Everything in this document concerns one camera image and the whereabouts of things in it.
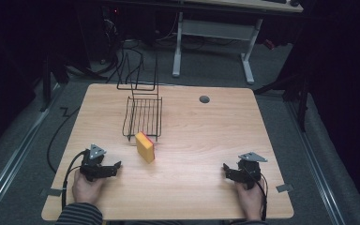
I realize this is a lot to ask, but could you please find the bundle of black cables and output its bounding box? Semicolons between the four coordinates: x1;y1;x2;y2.
65;37;158;85

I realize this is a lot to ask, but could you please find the yellow sponge with red side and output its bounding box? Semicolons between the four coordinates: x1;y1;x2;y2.
134;130;156;164

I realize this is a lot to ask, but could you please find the black wire rack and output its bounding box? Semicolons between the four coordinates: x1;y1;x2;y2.
116;52;164;143

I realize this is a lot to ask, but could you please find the white-legged desk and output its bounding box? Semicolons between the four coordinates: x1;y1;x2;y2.
172;0;305;85

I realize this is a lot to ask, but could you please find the person's right hand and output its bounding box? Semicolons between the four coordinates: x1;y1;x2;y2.
233;180;266;221

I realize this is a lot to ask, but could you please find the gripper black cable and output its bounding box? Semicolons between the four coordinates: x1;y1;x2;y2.
243;167;269;221
61;149;89;211

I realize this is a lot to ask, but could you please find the black floor cable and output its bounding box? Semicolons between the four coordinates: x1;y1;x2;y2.
46;106;82;174

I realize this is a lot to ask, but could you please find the person's left hand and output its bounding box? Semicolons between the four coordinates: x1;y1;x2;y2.
71;170;106;206

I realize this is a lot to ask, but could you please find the metal floor rail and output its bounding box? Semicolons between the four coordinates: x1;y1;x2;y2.
286;98;347;225
0;82;64;219

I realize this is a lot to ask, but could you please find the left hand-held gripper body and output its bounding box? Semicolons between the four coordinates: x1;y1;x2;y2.
80;143;114;183

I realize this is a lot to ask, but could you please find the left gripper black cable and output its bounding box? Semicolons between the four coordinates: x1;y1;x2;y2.
61;149;89;211

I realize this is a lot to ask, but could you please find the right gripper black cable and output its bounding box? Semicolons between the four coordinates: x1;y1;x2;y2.
243;167;269;221

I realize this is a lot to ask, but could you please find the dark computer tower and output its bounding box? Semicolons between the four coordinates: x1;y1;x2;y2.
74;3;127;64

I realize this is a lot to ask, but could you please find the grey tape strip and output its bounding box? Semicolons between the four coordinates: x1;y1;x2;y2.
275;183;295;193
39;187;64;198

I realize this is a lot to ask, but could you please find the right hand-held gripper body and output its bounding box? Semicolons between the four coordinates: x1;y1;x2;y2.
231;151;268;190

